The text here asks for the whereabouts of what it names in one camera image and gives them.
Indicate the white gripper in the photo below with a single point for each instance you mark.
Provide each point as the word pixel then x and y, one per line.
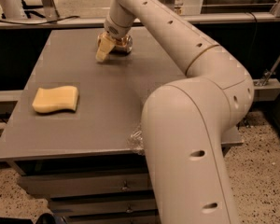
pixel 114 31

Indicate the white pipe background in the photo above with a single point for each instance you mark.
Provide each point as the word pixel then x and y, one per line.
pixel 12 9

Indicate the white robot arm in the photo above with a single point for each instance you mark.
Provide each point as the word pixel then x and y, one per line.
pixel 183 121

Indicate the metal guard rail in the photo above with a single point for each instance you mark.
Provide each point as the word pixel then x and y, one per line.
pixel 75 22

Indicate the crushed orange soda can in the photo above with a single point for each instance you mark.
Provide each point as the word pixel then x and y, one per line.
pixel 123 45

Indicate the yellow sponge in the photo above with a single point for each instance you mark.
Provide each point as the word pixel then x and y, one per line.
pixel 55 99

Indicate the grey drawer cabinet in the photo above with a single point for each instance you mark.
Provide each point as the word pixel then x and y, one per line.
pixel 80 160

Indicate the clear plastic water bottle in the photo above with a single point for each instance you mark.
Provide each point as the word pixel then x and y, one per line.
pixel 135 141

